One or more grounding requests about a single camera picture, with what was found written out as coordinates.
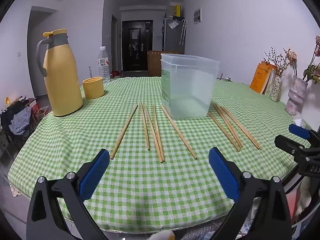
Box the clear water bottle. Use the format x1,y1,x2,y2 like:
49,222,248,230
97,46,111,83

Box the hanging folded umbrella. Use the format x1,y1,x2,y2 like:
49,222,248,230
179,19,187,45

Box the grey blue cloth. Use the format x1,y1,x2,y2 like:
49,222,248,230
9,106,32,135

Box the person's left hand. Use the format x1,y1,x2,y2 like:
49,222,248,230
150,231,175,240

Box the dried flower bouquet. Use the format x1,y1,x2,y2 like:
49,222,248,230
286,34,320,84

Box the orange book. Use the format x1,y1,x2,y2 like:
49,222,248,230
249,61,277,94

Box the wooden slatted cabinet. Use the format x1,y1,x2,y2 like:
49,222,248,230
147,50,180,77

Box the clear plastic container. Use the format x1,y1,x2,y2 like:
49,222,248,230
160,53,220,120

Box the green checked tablecloth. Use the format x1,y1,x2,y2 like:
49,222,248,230
7,76,313,233

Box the yellow round cup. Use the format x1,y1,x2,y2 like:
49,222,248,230
83,77,105,100

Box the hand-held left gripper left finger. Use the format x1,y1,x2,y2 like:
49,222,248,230
26,149,111,240

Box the grey refrigerator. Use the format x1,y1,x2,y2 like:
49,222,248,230
164,17,186,54

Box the speckled slim vase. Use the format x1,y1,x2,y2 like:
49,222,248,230
270,76,282,102

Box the black folding chair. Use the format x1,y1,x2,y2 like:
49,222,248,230
0,96,38,153

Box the pink textured vase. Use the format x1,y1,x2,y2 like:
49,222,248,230
285,75,308,115

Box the yellow thermos jug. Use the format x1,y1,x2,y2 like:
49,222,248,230
36,29,84,117

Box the white books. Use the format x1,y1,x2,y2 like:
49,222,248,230
262,67,278,97

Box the dried branch bouquet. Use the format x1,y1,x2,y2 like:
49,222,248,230
264,47,292,78

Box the dark entrance door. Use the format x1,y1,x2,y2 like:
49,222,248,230
122,20,153,72

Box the white plastic basket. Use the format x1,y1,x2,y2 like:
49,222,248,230
37,106,50,119

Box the red plastic basket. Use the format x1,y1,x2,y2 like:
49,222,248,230
31,102,40,120

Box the white tissue pack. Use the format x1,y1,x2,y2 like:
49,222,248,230
291,116,312,130

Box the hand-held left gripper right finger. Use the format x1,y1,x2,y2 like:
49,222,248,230
208,147,293,240

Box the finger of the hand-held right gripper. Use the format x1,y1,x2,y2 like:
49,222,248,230
288,124,320,143
274,134,307,157

